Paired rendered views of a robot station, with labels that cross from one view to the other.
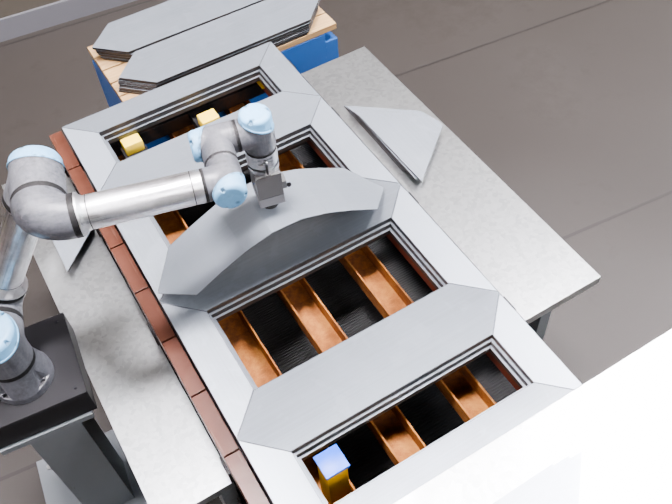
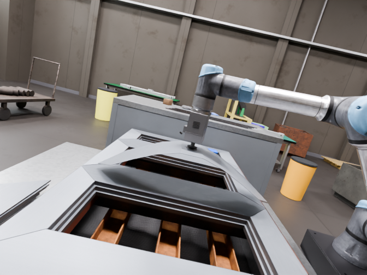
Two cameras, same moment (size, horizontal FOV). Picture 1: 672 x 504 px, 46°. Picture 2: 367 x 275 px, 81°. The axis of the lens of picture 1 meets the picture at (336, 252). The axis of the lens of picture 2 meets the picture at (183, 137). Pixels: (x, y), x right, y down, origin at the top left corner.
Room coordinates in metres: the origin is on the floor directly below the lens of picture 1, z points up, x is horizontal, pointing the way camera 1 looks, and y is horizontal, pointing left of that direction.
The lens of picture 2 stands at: (2.05, 0.45, 1.24)
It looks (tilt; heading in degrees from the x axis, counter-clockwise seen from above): 13 degrees down; 205
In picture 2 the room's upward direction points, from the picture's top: 14 degrees clockwise
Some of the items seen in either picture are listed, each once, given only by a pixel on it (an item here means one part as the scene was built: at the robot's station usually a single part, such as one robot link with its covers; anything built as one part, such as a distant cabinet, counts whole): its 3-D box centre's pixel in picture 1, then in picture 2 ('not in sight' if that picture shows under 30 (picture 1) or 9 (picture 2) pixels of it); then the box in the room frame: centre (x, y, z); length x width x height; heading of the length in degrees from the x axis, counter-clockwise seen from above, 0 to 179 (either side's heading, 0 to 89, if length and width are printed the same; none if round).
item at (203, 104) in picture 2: (262, 155); (203, 103); (1.32, 0.15, 1.20); 0.08 x 0.08 x 0.05
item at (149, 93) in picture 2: not in sight; (141, 101); (-3.91, -4.16, 0.44); 2.43 x 0.93 x 0.88; 111
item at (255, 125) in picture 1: (256, 130); (209, 82); (1.32, 0.16, 1.28); 0.09 x 0.08 x 0.11; 103
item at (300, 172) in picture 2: not in sight; (297, 178); (-1.72, 0.78, 0.30); 0.39 x 0.38 x 0.61; 21
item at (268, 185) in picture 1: (270, 176); (195, 124); (1.32, 0.14, 1.12); 0.10 x 0.09 x 0.16; 105
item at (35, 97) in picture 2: not in sight; (17, 84); (-0.18, -4.15, 0.54); 1.32 x 0.77 x 1.09; 21
